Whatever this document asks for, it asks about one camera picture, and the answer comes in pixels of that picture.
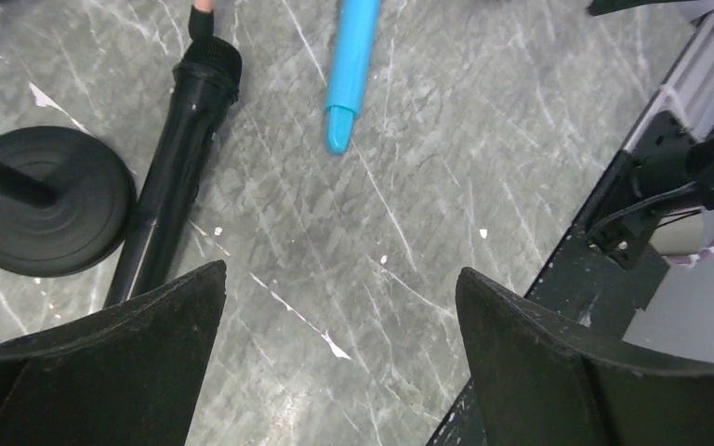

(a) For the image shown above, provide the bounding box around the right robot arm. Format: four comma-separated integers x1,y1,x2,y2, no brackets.
585,111,714,269

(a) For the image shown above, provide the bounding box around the pink music stand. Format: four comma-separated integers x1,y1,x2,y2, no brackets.
188,0,215,41

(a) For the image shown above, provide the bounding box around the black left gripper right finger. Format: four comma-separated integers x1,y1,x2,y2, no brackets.
456,268,714,445

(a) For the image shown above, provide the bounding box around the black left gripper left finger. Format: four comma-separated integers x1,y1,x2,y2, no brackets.
0,261,227,445

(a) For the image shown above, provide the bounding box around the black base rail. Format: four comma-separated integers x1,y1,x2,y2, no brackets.
426,111,697,446

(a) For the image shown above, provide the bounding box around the black microphone orange end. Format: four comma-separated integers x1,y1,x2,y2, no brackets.
104,36,243,307

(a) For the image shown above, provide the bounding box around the black clip desk mic stand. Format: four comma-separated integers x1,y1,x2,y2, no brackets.
0,125,137,278

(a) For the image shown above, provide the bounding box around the blue microphone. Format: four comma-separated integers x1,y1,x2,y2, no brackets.
324,0,381,154

